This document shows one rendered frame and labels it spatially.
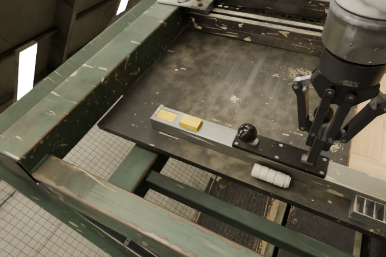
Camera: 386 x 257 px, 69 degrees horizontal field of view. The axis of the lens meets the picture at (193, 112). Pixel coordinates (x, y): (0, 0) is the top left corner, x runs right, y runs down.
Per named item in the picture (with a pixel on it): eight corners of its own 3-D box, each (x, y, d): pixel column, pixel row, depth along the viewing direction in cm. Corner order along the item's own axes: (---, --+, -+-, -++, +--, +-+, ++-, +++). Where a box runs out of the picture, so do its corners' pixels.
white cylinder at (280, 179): (250, 178, 62) (286, 191, 60) (251, 171, 60) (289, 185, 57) (254, 167, 64) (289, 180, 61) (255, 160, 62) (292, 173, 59)
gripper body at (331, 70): (316, 55, 33) (300, 109, 40) (399, 73, 30) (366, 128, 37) (327, 23, 37) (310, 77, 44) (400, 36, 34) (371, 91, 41)
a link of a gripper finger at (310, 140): (319, 128, 45) (300, 123, 46) (312, 147, 48) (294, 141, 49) (321, 122, 45) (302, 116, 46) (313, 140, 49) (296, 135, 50)
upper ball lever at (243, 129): (258, 153, 63) (253, 144, 51) (242, 147, 64) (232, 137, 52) (263, 137, 64) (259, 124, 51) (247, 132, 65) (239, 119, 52)
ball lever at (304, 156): (315, 172, 57) (338, 111, 52) (296, 165, 58) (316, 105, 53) (316, 164, 60) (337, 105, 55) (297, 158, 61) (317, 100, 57)
